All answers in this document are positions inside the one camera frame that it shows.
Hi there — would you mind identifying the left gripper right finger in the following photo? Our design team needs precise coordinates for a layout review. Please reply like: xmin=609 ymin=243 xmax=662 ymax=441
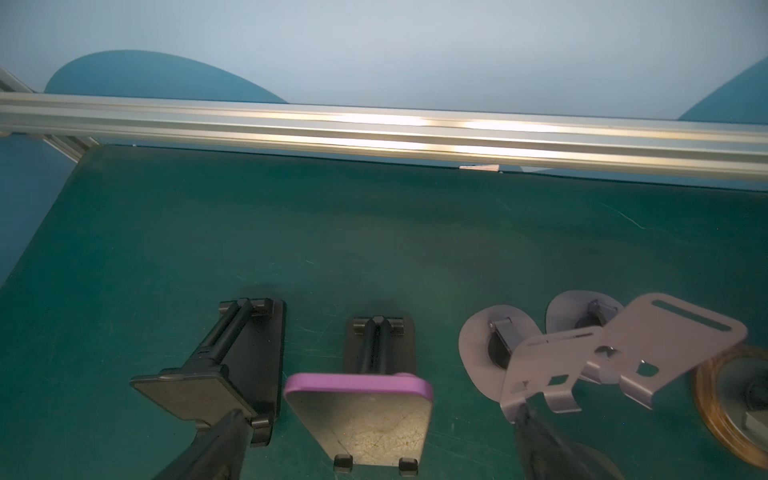
xmin=515 ymin=405 xmax=624 ymax=480

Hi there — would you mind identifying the grey round stand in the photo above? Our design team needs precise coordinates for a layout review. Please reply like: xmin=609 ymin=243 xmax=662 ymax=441
xmin=545 ymin=290 xmax=748 ymax=409

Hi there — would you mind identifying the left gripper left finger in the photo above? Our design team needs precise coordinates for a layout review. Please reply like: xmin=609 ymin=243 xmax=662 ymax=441
xmin=155 ymin=410 xmax=250 ymax=480

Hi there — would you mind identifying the grey phone stand emptied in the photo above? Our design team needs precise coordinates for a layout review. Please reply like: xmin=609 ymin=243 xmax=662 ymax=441
xmin=458 ymin=305 xmax=603 ymax=423

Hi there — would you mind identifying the black stand far left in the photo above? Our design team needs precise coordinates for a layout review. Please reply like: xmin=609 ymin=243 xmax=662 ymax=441
xmin=130 ymin=298 xmax=285 ymax=447

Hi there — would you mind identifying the wooden round phone stand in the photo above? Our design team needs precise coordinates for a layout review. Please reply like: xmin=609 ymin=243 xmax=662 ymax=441
xmin=692 ymin=344 xmax=767 ymax=470

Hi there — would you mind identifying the back horizontal aluminium bar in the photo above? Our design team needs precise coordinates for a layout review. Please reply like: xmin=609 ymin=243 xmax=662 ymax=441
xmin=1 ymin=92 xmax=767 ymax=181

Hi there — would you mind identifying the black stand purple phone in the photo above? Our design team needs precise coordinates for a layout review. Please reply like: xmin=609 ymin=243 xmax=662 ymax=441
xmin=344 ymin=315 xmax=417 ymax=375

